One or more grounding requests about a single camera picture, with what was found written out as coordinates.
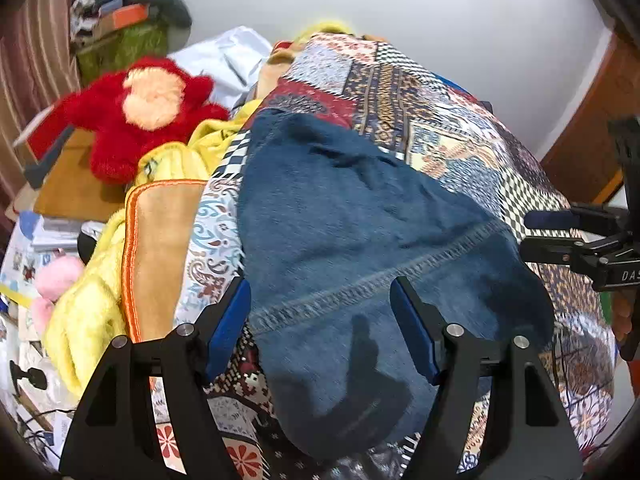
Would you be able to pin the pink plush toy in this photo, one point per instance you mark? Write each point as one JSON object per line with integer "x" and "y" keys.
{"x": 51, "y": 281}

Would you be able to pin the blue denim jacket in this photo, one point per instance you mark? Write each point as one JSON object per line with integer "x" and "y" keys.
{"x": 327, "y": 221}

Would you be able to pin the striped maroon curtain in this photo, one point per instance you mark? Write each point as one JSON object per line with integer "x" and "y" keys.
{"x": 37, "y": 69}

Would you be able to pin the white cloth sheet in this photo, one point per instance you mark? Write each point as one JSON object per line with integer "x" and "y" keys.
{"x": 232, "y": 59}

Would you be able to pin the brown cardboard board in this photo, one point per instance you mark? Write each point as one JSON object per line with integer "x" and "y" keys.
{"x": 70, "y": 190}

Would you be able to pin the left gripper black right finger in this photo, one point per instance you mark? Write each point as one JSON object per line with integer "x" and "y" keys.
{"x": 527, "y": 435}

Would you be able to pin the right hand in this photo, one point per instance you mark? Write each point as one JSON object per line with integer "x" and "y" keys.
{"x": 622, "y": 310}

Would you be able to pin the tan orange-trimmed blanket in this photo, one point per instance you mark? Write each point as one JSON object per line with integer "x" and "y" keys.
{"x": 159, "y": 220}

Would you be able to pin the grey pillow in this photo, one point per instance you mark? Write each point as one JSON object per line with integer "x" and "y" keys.
{"x": 176, "y": 15}

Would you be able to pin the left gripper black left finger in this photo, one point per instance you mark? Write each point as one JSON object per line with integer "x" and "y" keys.
{"x": 113, "y": 433}

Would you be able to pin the orange box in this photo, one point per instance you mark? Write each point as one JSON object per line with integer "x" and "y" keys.
{"x": 121, "y": 18}

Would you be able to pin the red plush toy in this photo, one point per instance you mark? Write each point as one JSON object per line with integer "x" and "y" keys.
{"x": 130, "y": 112}

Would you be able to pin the yellow fuzzy pillow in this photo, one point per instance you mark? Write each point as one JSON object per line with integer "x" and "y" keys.
{"x": 323, "y": 27}

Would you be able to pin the stack of papers and books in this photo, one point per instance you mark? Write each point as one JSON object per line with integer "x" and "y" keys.
{"x": 53, "y": 368}

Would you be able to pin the yellow blanket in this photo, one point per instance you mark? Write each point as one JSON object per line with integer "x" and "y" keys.
{"x": 196, "y": 160}

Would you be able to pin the wooden wardrobe door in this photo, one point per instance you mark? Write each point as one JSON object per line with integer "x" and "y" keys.
{"x": 582, "y": 163}

